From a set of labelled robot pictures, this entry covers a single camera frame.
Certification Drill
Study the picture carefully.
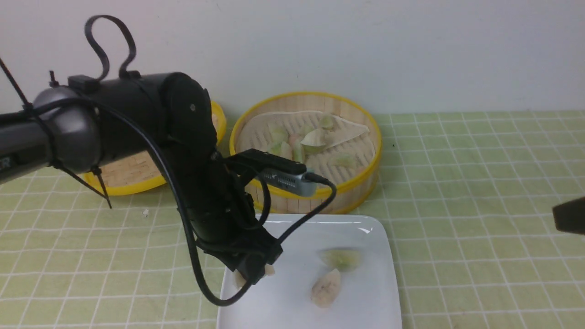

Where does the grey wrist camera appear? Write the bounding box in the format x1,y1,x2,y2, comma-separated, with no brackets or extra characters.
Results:
226,149,316,197

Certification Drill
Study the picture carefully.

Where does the green dumpling steamer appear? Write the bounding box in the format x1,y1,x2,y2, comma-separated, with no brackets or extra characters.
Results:
269,123,290,146
319,114,336,131
291,139,306,163

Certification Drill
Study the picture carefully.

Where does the bamboo steamer basket yellow rim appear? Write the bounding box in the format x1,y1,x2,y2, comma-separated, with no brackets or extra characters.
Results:
229,92,383,214

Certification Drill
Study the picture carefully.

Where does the pale dumpling on plate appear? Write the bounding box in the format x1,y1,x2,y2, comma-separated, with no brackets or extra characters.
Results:
311,269,342,308

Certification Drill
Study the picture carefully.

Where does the green dumpling left back steamer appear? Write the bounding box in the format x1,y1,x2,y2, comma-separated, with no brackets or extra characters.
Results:
269,123,290,146

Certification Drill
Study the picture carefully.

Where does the green dumpling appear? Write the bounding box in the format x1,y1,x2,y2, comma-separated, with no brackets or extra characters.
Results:
329,153,358,169
318,248,363,271

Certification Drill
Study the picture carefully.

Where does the white square plate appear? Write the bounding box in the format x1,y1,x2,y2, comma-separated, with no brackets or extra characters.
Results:
217,214,403,329

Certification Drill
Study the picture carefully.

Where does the pale dumpling centre steamer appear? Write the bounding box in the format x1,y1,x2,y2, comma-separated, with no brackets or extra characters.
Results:
279,142,293,160

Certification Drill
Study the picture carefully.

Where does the bamboo steamer lid yellow rim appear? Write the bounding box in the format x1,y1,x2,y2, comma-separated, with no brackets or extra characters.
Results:
81,101,227,196

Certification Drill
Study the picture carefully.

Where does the green dumpling on plate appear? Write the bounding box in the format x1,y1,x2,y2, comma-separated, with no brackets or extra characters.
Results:
318,248,363,271

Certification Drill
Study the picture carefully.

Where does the green checked tablecloth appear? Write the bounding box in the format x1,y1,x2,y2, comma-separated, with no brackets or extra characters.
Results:
0,110,585,329

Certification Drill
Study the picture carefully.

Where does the black camera cable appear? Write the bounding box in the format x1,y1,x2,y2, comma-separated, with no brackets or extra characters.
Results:
0,15,338,307

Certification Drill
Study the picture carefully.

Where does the green dumpling centre steamer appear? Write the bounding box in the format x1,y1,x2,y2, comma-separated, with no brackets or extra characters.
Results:
291,139,306,163

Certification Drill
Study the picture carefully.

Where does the white steamer liner paper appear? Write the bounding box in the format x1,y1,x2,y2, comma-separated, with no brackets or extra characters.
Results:
234,111,376,185

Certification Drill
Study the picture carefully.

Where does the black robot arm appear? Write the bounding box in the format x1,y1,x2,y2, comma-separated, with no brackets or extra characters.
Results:
1,71,340,289

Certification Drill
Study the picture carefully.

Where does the pale dumpling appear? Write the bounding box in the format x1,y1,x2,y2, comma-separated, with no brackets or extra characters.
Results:
311,269,342,308
233,265,275,289

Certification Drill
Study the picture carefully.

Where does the white dumpling top steamer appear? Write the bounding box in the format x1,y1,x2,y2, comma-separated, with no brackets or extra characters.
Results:
301,128,328,148

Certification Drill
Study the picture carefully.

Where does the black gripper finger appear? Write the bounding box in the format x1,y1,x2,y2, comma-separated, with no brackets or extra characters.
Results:
552,196,585,235

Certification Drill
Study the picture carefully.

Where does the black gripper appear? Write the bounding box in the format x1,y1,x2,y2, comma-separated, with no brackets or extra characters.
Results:
196,227,283,285

